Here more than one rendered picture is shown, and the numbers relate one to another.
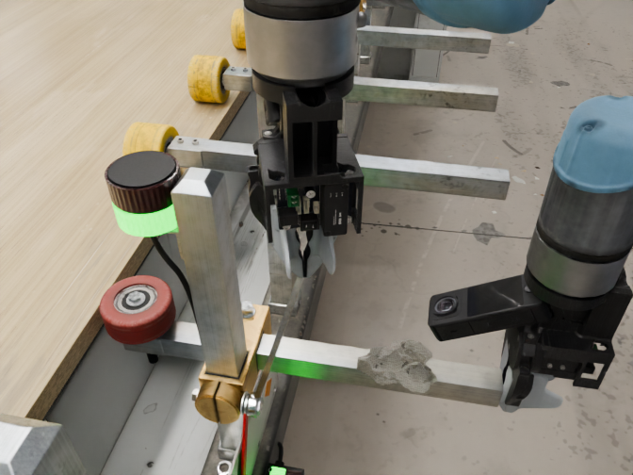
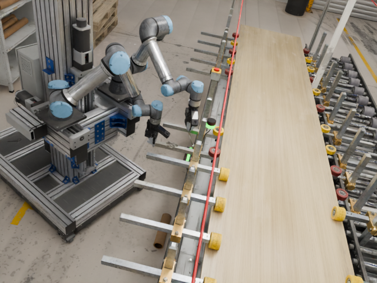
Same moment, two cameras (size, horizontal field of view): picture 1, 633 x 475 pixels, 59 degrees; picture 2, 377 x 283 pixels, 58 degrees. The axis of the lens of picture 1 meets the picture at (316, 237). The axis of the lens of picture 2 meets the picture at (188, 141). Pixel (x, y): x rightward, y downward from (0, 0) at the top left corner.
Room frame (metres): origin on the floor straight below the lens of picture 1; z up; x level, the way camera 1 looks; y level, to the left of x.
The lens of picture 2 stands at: (2.22, -0.24, 2.38)
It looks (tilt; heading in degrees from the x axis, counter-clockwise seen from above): 38 degrees down; 172
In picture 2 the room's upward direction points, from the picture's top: 12 degrees clockwise
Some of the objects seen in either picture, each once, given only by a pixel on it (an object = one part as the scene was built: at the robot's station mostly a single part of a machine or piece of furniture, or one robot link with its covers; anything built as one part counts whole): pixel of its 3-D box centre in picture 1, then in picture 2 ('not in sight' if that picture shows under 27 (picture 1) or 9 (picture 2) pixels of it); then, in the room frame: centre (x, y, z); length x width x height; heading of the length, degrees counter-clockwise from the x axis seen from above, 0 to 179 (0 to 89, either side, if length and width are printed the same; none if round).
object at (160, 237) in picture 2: not in sight; (162, 230); (0.50, -0.05, 0.04); 0.30 x 0.08 x 0.08; 169
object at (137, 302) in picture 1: (144, 329); (213, 156); (0.45, 0.20, 0.85); 0.08 x 0.08 x 0.11
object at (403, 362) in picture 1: (397, 356); (171, 144); (0.39, -0.09, 0.87); 0.09 x 0.07 x 0.02; 79
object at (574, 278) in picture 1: (574, 252); (155, 119); (0.37, -0.22, 1.04); 0.08 x 0.08 x 0.05
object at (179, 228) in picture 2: not in sight; (178, 228); (1.14, -0.05, 0.95); 0.13 x 0.06 x 0.05; 169
